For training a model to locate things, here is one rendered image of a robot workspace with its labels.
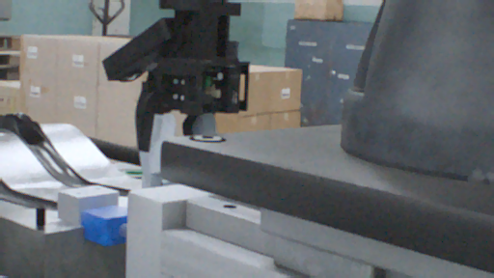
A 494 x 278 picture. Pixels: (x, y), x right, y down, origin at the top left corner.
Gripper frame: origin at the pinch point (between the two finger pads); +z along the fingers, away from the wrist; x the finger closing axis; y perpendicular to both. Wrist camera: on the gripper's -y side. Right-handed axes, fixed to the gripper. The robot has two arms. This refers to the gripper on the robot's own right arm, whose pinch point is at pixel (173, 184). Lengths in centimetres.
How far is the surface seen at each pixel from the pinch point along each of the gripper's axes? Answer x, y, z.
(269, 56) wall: 641, -544, 22
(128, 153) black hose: 32, -47, 6
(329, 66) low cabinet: 587, -419, 23
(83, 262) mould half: -13.3, 1.9, 5.7
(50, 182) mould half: -3.2, -18.7, 2.6
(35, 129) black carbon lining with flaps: 1.5, -29.6, -2.3
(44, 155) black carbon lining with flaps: 0.0, -24.8, 0.5
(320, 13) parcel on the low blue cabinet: 590, -436, -28
